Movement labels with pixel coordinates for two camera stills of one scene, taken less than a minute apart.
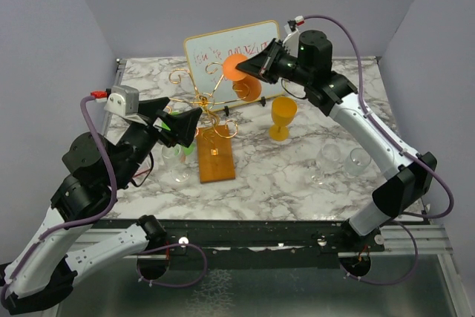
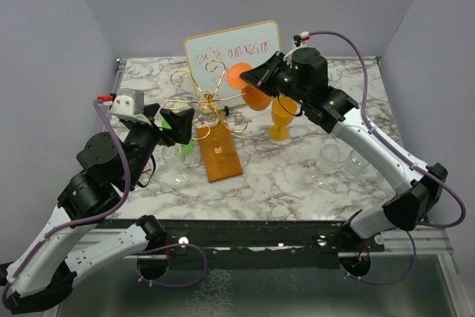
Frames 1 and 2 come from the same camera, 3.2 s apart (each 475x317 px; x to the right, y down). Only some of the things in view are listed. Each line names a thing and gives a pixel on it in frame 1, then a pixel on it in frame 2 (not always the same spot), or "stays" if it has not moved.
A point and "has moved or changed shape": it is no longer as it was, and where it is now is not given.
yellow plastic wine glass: x=283 y=110 stays
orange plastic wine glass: x=246 y=86 has moved or changed shape
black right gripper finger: x=261 y=76 → x=257 y=82
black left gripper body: x=139 y=139 stays
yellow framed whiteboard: x=208 y=87 stays
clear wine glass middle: x=328 y=162 stays
